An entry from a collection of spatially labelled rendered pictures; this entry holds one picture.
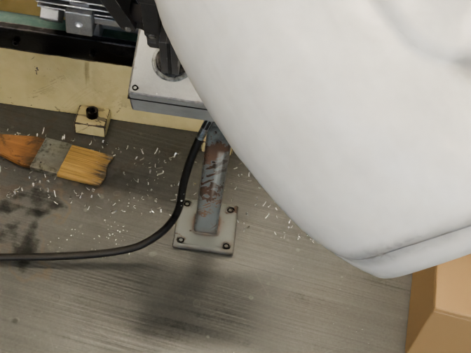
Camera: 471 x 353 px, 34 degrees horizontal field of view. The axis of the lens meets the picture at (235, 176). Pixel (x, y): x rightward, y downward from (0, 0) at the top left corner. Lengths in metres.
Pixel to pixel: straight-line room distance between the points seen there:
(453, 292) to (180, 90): 0.33
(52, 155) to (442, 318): 0.49
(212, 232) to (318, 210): 0.62
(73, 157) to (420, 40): 0.74
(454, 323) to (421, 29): 0.57
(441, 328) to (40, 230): 0.45
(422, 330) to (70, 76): 0.50
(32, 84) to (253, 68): 0.74
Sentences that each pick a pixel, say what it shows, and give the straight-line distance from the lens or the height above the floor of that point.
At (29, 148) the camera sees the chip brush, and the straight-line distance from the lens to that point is 0.96.
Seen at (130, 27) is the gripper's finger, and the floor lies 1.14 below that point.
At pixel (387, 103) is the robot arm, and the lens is 0.24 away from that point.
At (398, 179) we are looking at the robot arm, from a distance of 0.24.
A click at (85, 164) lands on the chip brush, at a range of 0.94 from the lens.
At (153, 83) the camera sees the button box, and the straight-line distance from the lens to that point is 0.68.
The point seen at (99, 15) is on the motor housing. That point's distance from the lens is 0.87.
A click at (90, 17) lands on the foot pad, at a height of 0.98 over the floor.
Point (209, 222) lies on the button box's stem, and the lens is 0.86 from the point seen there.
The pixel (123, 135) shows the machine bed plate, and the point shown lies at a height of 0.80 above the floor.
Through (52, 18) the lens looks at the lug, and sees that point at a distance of 0.90.
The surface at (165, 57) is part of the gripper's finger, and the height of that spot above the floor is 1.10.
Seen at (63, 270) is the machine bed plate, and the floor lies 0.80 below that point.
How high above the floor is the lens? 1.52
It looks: 50 degrees down
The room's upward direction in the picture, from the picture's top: 10 degrees clockwise
